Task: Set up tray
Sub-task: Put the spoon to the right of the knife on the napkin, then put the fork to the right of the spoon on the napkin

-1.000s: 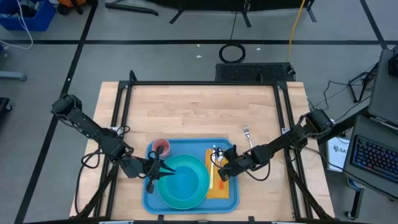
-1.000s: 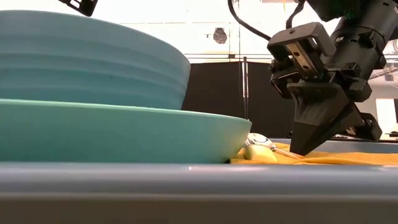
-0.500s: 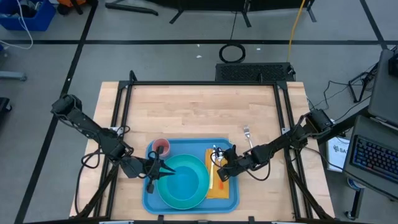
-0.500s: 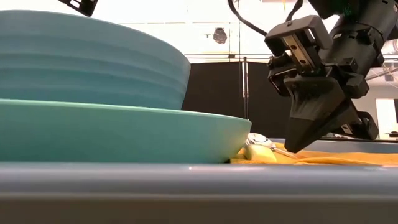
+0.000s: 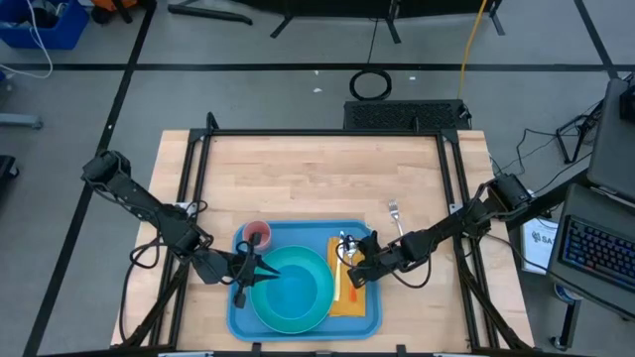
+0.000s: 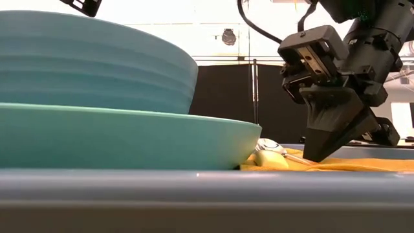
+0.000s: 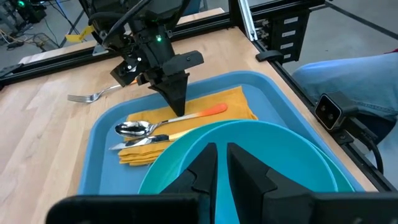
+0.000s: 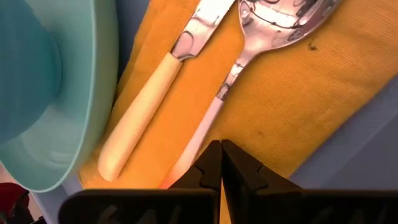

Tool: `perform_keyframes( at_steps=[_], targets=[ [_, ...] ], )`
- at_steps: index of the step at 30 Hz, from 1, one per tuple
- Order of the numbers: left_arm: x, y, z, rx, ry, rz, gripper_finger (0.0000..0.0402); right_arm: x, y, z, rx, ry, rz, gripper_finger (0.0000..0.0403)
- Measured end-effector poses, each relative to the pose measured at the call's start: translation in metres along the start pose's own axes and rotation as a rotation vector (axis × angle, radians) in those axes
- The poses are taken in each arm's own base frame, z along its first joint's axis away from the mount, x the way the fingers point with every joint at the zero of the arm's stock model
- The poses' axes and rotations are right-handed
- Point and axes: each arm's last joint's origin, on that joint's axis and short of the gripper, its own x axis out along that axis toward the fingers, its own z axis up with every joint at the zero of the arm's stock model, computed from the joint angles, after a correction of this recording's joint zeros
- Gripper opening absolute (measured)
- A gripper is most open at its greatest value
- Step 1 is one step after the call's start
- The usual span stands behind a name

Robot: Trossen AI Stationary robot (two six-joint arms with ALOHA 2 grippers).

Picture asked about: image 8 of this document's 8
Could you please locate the blue plastic bowl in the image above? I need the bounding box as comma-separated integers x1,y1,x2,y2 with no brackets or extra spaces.
0,0,63,144

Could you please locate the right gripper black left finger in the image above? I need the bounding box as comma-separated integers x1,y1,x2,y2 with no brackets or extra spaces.
58,139,223,224

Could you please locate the teal plastic plate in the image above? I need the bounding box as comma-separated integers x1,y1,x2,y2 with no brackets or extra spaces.
0,0,120,194

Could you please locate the orange cloth napkin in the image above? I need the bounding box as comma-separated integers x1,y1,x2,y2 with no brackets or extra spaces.
77,0,398,224

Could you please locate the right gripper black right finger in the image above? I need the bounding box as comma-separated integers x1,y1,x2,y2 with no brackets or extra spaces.
221,139,398,224

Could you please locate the knife with cream handle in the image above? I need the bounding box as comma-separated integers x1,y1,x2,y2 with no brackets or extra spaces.
97,0,236,182

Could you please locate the blue plastic tray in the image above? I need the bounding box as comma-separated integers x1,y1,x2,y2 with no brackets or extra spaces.
30,0,398,224

